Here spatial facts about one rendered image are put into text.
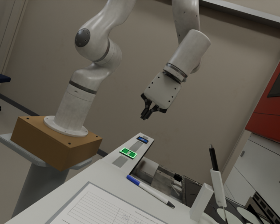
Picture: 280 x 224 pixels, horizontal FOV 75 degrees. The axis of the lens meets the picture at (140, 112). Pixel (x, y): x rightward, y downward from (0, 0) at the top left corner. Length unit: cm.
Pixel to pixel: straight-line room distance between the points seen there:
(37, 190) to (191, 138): 205
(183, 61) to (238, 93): 207
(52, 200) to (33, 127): 44
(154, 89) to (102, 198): 37
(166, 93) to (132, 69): 216
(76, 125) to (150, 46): 214
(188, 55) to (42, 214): 53
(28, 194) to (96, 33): 70
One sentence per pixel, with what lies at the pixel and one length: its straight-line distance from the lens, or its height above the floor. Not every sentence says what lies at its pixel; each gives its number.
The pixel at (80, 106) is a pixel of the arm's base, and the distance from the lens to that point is 78.
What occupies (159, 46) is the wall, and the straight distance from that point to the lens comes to 274.
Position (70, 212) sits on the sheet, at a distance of 36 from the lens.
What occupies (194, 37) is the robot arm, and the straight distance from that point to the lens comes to 63.
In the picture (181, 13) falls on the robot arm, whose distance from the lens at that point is 69.
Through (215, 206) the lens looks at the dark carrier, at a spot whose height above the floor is 90.
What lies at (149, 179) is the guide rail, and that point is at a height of 84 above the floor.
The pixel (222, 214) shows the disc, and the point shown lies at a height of 90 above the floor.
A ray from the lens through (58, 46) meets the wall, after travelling 347.
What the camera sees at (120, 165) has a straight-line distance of 59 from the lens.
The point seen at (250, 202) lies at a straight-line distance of 105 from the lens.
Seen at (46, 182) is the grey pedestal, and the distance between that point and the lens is 89.
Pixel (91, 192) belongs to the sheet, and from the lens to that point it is 41.
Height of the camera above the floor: 120
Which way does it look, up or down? 7 degrees down
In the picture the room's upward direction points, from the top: 24 degrees clockwise
